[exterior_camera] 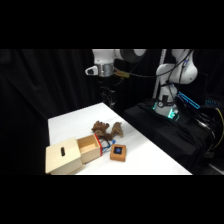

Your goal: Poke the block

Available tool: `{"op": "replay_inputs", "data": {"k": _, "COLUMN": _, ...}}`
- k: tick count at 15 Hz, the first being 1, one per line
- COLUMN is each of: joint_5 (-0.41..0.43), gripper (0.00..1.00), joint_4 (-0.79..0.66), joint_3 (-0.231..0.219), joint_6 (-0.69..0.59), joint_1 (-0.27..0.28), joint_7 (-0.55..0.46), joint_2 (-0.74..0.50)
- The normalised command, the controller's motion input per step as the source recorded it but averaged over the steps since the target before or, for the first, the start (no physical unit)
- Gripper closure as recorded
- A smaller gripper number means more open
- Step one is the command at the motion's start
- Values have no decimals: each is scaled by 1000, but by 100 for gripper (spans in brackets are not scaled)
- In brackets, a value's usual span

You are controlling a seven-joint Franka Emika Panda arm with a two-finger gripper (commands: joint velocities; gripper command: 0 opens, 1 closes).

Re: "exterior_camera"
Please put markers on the open wooden box red rim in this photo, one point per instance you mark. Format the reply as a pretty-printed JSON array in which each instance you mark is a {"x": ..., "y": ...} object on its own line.
[{"x": 89, "y": 148}]

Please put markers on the light brown plush toy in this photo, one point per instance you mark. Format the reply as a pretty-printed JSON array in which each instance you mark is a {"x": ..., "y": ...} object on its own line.
[{"x": 117, "y": 129}]

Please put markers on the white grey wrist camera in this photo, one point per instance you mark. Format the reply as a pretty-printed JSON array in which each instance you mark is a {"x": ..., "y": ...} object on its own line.
[{"x": 91, "y": 70}]

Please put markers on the dark brown plush toy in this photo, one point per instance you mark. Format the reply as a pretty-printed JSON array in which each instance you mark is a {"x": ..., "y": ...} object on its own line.
[{"x": 99, "y": 128}]

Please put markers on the blue tape strip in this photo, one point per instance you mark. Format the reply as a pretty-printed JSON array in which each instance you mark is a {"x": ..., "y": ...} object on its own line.
[{"x": 188, "y": 99}]

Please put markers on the blue lit electronic device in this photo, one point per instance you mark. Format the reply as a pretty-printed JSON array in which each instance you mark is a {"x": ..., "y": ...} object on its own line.
[{"x": 212, "y": 102}]

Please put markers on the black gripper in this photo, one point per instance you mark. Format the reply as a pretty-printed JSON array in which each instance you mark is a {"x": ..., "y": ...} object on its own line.
[{"x": 107, "y": 84}]

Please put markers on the black cloth covered stand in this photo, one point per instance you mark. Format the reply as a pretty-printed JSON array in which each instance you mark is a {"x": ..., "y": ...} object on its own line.
[{"x": 173, "y": 136}]

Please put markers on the wooden box with slot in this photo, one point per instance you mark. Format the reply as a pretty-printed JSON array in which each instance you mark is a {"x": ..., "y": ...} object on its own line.
[{"x": 63, "y": 156}]

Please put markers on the blue pen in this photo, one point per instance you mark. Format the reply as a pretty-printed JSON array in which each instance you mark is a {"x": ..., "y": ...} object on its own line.
[{"x": 109, "y": 146}]

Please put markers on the black curtain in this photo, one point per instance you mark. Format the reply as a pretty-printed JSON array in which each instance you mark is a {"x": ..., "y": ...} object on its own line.
[{"x": 43, "y": 83}]

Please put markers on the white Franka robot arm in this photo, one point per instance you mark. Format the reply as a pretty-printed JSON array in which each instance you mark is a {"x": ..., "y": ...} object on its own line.
[{"x": 173, "y": 72}]

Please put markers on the wooden block with blue button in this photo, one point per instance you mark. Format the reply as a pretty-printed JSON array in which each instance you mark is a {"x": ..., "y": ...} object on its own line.
[{"x": 118, "y": 152}]

